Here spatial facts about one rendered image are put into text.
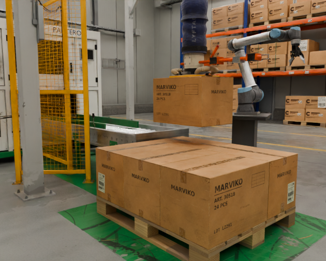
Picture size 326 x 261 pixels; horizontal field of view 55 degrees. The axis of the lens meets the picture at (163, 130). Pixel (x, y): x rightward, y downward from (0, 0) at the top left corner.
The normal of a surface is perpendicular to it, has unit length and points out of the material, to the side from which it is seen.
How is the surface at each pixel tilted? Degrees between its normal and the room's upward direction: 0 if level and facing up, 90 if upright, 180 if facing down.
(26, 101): 91
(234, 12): 90
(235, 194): 90
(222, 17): 87
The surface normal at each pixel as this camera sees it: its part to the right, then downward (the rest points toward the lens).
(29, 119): 0.67, 0.09
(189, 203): -0.75, 0.08
